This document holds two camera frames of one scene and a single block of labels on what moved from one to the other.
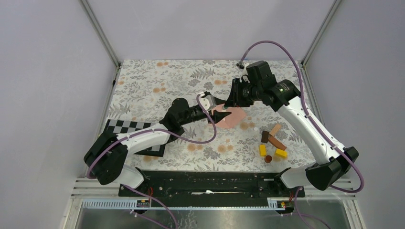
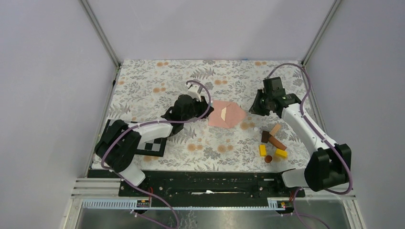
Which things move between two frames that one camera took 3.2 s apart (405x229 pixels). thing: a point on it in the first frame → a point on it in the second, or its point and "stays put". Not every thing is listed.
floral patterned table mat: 266,140 stays put
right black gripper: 234,99 → 255,109
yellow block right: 281,153 stays put
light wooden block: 275,129 stays put
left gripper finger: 217,116 → 210,110
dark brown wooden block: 265,136 stays put
